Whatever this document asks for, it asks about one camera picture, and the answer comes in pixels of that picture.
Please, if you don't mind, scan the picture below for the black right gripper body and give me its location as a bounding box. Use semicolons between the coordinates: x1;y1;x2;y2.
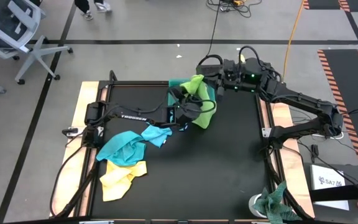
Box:
219;58;256;93

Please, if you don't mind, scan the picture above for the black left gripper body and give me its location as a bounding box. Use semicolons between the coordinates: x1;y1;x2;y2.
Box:
172;102;203;128

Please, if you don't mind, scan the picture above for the teal plastic bin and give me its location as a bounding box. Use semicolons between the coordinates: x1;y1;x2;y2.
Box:
167;77;217;106

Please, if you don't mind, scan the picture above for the green microfiber towel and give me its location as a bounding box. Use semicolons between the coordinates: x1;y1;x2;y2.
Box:
178;73;218;130

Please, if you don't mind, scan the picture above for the light blue microfiber towel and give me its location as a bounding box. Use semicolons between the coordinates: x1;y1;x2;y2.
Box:
140;107;190;149

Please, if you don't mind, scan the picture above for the teal microfiber towel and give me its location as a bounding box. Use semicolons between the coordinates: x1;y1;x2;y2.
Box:
96;130;147;167

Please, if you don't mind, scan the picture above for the yellow microfiber towel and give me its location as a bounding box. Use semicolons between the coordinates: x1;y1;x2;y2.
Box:
99;160;148;202

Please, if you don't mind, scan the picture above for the black perforated computer case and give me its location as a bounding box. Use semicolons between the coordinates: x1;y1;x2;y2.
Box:
195;62;277;83

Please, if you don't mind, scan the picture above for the wooden side board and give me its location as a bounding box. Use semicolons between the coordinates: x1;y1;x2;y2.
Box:
258;81;316;218
50;81;108;217

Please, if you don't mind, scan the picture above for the black mat orange-striped edge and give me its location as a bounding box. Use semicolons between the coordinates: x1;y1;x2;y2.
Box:
317;49;358;184
302;0;358;13

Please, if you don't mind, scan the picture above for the green crumpled rag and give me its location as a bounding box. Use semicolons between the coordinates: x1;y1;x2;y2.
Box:
248;181;303;224

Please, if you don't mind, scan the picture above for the person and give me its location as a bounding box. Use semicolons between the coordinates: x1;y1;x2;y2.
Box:
74;0;112;21

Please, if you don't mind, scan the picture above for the white printed paper box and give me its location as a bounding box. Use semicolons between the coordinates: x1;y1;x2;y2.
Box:
309;164;351;212

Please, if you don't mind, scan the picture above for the black flat bar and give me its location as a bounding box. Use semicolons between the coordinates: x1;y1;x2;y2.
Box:
308;181;358;202

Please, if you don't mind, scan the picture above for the grey office chair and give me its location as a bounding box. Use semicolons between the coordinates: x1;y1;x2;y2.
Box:
0;0;74;85

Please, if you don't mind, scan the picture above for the thin black cable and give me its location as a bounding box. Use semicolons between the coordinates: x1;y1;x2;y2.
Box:
208;0;224;58

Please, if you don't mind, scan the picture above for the yellow cable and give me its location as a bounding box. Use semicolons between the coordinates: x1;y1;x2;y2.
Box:
282;0;306;82

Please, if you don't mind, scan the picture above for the black cable bundle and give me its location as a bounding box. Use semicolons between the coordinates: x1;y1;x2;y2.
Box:
206;0;263;19

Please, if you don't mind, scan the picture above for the silver metal bracket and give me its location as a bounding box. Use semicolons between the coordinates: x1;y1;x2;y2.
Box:
62;126;82;138

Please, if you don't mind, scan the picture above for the white cable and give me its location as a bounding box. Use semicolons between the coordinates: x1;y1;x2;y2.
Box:
311;132;345;141

